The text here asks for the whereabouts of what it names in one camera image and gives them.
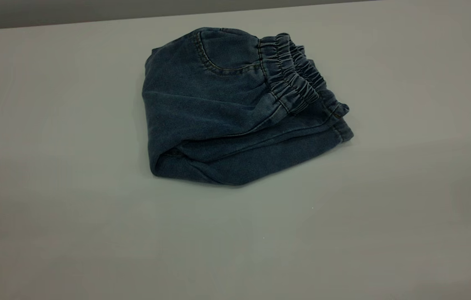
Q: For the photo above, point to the blue denim shorts basketball print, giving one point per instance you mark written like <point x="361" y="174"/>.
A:
<point x="218" y="116"/>

